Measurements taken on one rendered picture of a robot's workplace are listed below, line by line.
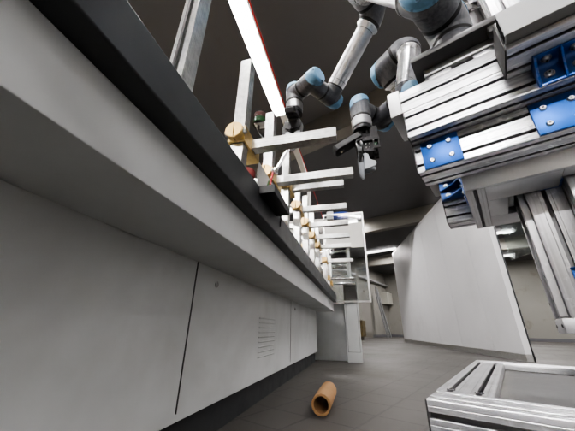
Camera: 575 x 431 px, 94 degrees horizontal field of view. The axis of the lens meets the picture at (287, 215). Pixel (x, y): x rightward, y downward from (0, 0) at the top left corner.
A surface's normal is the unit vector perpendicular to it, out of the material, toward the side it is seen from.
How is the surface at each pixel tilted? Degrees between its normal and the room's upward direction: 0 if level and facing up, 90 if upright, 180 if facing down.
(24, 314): 90
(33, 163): 180
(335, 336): 90
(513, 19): 90
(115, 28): 90
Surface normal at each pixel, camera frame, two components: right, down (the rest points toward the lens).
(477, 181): -0.61, -0.32
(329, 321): -0.25, -0.38
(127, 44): 0.97, -0.08
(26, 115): -0.02, 0.92
